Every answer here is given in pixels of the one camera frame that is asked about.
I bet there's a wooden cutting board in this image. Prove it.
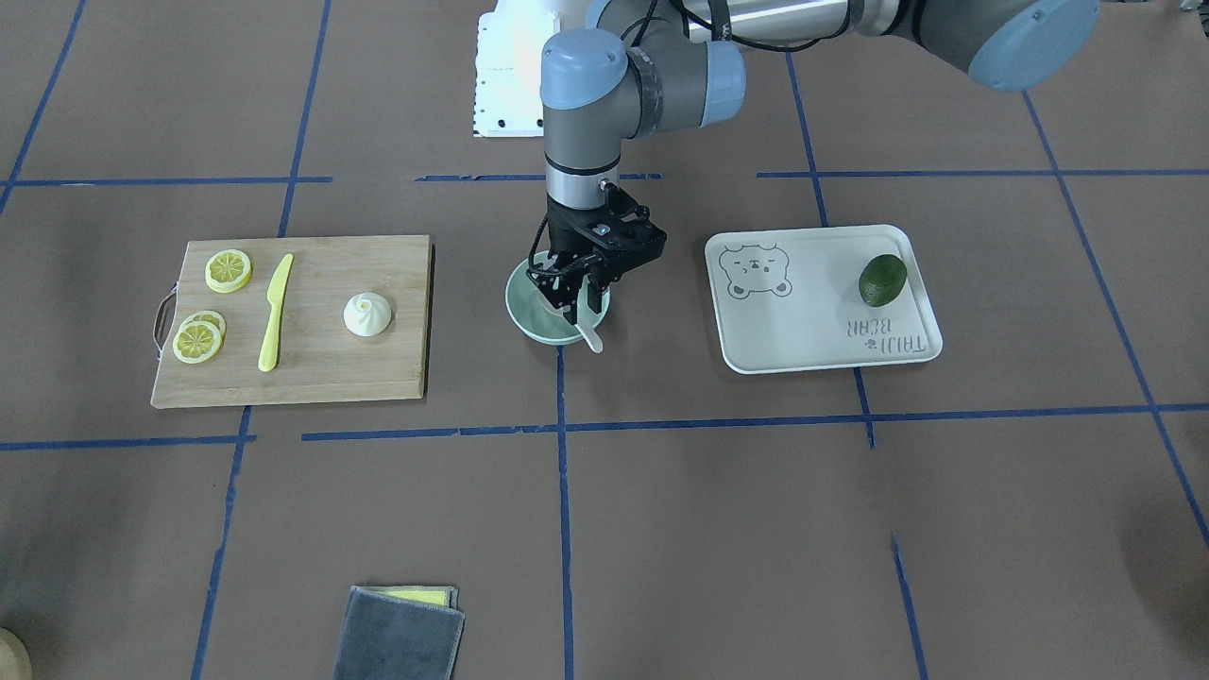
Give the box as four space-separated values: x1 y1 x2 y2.
150 235 434 409

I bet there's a white ceramic spoon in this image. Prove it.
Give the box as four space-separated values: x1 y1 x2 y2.
574 315 605 355

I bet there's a single lemon slice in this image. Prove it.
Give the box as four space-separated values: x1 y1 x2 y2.
204 248 253 294

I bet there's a green ceramic bowl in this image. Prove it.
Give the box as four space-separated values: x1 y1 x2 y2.
505 260 612 346

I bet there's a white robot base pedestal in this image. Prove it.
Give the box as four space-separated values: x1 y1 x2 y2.
470 0 643 139

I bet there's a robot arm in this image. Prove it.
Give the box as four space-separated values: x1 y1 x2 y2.
525 1 1100 324

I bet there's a lemon slice stack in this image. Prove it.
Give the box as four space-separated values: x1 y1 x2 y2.
170 310 229 365

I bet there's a yellow plastic knife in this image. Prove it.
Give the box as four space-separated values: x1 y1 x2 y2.
256 253 294 373

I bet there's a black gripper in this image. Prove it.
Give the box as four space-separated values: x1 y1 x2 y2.
528 184 669 322

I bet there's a wooden mug tree stand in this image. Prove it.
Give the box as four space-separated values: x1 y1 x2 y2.
0 628 33 680

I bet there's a white rectangular bear tray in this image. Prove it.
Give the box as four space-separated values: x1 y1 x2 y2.
704 224 943 375

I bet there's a green avocado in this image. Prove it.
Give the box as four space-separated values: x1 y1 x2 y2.
858 253 908 307

